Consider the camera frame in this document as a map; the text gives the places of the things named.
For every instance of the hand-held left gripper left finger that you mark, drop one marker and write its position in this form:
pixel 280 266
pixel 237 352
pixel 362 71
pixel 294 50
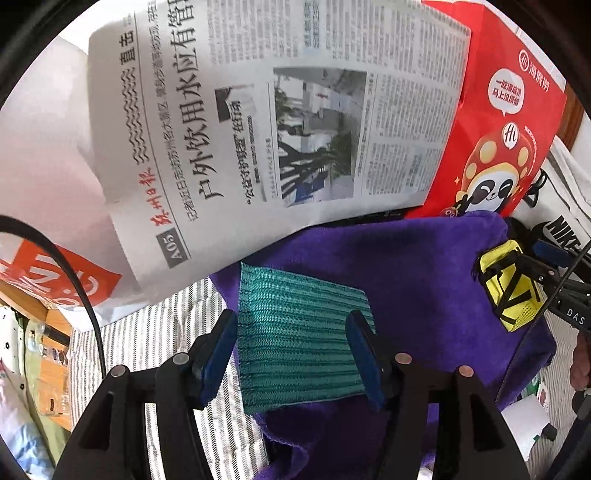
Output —
pixel 217 364

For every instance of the striped bed sheet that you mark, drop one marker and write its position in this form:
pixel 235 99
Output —
pixel 152 332

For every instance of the white plastic shopping bag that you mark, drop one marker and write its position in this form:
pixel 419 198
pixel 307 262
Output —
pixel 55 138

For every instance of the white tissue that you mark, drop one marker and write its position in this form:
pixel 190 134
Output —
pixel 526 420

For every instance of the purple towel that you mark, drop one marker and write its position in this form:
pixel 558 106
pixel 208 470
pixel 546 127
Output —
pixel 415 258

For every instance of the yellow mesh pouch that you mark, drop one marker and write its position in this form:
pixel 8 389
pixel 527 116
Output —
pixel 491 263

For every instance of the person's right hand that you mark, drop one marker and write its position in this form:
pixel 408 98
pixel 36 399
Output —
pixel 581 364

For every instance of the red panda paper bag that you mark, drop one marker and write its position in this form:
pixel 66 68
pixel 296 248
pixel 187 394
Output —
pixel 485 55

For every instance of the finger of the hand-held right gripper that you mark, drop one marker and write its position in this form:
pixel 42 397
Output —
pixel 551 248
pixel 540 272

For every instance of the wooden furniture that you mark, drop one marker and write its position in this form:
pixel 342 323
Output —
pixel 51 369

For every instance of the newspaper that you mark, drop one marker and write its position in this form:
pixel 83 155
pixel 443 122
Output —
pixel 221 138

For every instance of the beige waist bag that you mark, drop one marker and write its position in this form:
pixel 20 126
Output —
pixel 563 184

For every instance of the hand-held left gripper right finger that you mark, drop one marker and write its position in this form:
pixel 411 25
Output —
pixel 364 364

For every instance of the green striped cloth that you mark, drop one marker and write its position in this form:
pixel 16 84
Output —
pixel 295 332

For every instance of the white dotted cloth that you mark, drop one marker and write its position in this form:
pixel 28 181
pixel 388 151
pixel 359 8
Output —
pixel 14 406

